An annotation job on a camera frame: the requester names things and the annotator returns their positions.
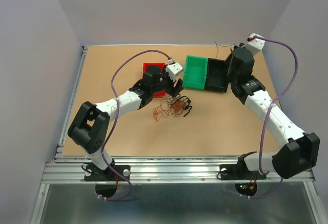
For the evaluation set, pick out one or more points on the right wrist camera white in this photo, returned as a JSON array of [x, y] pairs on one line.
[[255, 43]]

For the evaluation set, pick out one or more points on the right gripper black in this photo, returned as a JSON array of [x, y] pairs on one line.
[[240, 45]]

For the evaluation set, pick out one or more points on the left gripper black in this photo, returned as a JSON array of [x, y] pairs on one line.
[[172, 90]]

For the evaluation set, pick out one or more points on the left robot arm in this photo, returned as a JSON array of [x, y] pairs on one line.
[[89, 126]]

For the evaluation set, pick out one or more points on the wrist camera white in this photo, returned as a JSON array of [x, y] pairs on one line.
[[174, 70], [255, 43]]

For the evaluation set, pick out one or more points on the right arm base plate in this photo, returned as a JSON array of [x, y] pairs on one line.
[[238, 172]]

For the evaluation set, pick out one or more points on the red plastic bin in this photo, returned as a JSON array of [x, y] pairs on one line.
[[153, 80]]

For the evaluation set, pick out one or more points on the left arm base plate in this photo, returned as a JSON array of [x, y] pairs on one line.
[[93, 173]]

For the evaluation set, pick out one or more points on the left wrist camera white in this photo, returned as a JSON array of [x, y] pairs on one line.
[[174, 70]]

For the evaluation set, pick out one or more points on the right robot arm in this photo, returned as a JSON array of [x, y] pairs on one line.
[[285, 148]]

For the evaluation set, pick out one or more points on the black plastic bin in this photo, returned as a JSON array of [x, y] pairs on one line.
[[217, 76]]

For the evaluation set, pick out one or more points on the aluminium rail frame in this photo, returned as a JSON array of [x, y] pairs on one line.
[[172, 189]]

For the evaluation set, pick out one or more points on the green plastic bin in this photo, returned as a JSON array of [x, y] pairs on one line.
[[195, 72]]

